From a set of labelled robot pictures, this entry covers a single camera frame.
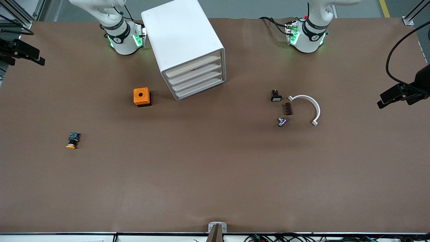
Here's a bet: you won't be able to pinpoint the black strut with grey bracket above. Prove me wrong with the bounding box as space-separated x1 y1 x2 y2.
404 0 430 26

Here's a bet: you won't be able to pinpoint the white plastic drawer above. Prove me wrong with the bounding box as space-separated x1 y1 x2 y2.
168 62 222 85
171 69 223 92
165 54 222 78
175 77 224 100

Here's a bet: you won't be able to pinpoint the black left arm base cable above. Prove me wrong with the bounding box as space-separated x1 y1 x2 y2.
259 16 292 36

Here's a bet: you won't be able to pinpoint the white curved plastic clamp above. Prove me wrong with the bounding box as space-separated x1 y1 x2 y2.
288 95 321 126

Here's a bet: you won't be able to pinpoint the brown table cover sheet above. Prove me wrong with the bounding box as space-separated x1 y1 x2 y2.
0 17 430 234

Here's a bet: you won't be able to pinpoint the orange button enclosure box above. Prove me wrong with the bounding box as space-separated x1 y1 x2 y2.
133 87 152 107

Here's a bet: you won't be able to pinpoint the grey metal bracket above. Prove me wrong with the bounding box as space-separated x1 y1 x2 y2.
208 222 227 234

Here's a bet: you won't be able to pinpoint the white drawer cabinet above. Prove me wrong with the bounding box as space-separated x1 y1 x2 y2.
141 0 226 101

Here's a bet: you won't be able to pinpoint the grey camera mount pole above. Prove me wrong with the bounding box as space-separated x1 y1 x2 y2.
206 224 224 242

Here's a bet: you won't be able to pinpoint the bundle of black cables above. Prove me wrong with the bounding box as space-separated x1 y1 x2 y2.
244 234 430 242

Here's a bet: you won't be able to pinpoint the aluminium frame profiles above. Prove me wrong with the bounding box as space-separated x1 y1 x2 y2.
0 0 46 31

